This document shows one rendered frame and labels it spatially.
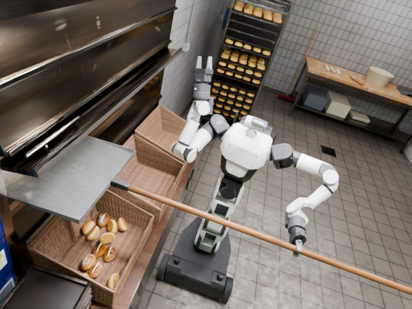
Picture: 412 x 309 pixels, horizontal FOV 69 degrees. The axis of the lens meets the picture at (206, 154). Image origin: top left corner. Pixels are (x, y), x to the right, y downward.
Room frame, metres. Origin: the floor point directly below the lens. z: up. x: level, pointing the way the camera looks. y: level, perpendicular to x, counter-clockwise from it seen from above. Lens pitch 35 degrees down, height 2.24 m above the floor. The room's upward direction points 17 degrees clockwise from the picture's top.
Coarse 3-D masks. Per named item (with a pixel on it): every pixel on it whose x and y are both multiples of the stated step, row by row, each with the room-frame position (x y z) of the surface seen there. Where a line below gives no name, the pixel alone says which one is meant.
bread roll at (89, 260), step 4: (88, 256) 0.94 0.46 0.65; (92, 256) 0.95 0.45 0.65; (84, 260) 0.92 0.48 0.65; (88, 260) 0.92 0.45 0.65; (92, 260) 0.93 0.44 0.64; (84, 264) 0.89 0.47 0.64; (88, 264) 0.90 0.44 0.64; (92, 264) 0.92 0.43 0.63; (84, 268) 0.88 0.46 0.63; (88, 268) 0.89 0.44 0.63
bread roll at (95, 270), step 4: (96, 264) 0.92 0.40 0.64; (100, 264) 0.92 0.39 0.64; (92, 268) 0.89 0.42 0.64; (96, 268) 0.89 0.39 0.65; (100, 268) 0.91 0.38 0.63; (92, 272) 0.87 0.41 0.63; (96, 272) 0.88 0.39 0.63; (100, 272) 0.89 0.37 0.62; (92, 276) 0.86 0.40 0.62; (96, 276) 0.87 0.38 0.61
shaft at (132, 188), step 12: (144, 192) 1.01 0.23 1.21; (168, 204) 0.99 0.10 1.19; (180, 204) 1.00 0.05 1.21; (204, 216) 0.98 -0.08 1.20; (216, 216) 1.00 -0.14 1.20; (240, 228) 0.98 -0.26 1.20; (264, 240) 0.97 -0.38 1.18; (276, 240) 0.97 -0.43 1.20; (312, 252) 0.97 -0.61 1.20; (336, 264) 0.95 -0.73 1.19; (360, 276) 0.94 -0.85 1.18; (372, 276) 0.94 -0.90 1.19; (396, 288) 0.92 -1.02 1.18; (408, 288) 0.93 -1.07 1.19
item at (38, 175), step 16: (144, 64) 2.03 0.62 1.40; (128, 80) 1.70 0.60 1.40; (96, 96) 1.42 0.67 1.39; (112, 96) 1.44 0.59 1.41; (128, 96) 1.48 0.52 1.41; (80, 112) 1.22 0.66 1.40; (96, 112) 1.24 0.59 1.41; (112, 112) 1.29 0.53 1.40; (32, 144) 0.90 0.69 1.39; (48, 144) 0.92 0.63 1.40; (0, 160) 0.77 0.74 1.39; (16, 160) 0.79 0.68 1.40; (32, 160) 0.80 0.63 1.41; (32, 176) 0.74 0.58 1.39
